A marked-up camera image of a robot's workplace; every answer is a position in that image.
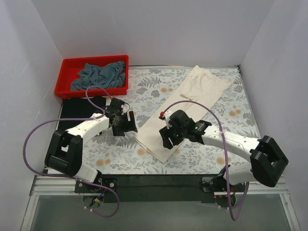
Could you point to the floral patterned table mat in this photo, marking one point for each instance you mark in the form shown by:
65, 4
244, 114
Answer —
148, 89

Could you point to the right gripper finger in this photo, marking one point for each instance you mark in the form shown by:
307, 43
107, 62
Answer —
164, 133
175, 141

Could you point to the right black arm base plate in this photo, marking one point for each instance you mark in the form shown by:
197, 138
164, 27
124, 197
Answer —
219, 185

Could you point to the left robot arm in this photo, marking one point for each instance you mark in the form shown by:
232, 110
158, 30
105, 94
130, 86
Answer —
65, 151

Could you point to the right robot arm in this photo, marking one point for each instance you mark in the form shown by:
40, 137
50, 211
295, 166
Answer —
265, 161

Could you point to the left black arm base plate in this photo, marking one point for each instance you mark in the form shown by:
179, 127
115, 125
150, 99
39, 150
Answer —
81, 187

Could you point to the cream white t shirt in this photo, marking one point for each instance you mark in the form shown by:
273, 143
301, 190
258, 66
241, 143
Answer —
199, 86

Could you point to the red plastic bin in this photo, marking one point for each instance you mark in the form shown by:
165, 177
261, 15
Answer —
69, 72

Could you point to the blue grey t shirt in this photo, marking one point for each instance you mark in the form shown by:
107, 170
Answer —
110, 76

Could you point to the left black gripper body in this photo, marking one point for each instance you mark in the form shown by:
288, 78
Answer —
125, 123

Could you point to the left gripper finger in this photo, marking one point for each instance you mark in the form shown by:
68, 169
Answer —
119, 131
131, 125

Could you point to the folded black t shirt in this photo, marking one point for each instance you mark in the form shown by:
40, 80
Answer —
75, 108

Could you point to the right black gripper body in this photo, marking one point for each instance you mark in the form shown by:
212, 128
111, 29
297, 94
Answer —
171, 134

